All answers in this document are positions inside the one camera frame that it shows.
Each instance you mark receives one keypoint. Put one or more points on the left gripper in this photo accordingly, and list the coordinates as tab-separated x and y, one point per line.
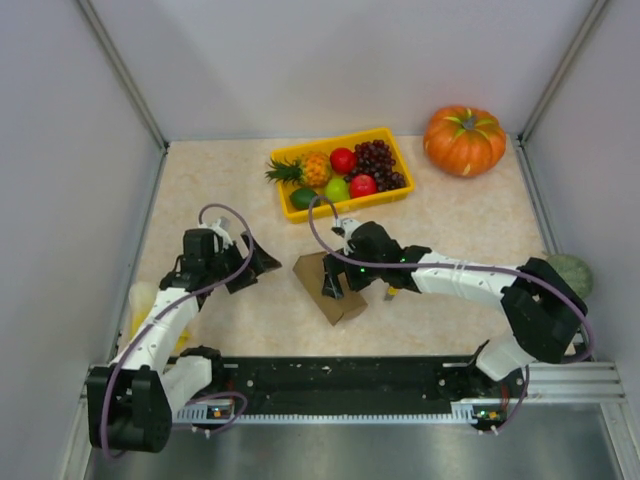
239	266

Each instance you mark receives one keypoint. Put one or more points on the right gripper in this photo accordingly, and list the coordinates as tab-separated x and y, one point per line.
339	263

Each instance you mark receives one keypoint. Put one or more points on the brown cardboard express box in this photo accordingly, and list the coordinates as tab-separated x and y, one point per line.
309	270

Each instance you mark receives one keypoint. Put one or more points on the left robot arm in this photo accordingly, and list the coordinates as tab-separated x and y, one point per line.
133	401

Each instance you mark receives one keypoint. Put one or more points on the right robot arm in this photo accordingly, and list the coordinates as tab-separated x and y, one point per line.
543	312

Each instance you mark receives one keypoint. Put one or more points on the yellow plastic tray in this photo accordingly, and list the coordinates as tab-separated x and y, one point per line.
326	146

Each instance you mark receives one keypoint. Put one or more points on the dark green lime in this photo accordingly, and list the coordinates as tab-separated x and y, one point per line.
302	198

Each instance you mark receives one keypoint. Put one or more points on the green pear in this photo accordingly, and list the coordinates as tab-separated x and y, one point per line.
337	190

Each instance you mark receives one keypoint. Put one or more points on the red apple front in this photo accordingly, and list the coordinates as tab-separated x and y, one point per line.
362	185

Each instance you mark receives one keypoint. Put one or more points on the red apple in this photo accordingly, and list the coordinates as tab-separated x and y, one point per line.
343	160
362	185

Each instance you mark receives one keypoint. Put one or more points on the toy pineapple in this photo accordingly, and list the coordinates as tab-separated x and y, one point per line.
312	170

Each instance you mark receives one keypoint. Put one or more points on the red apple back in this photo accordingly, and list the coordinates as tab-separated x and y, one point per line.
343	160

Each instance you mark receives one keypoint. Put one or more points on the purple grape bunch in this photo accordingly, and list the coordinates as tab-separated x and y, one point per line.
374	158

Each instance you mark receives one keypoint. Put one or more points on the yellow mesh bag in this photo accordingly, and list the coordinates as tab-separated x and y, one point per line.
141	300

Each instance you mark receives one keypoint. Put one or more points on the orange pumpkin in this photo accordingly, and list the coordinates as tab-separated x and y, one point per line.
464	141

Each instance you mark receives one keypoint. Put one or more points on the green melon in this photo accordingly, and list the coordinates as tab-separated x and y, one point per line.
571	271

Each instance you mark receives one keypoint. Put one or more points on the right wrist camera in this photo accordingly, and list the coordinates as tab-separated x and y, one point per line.
345	228

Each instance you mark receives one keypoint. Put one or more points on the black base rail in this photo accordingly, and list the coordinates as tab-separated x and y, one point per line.
357	385

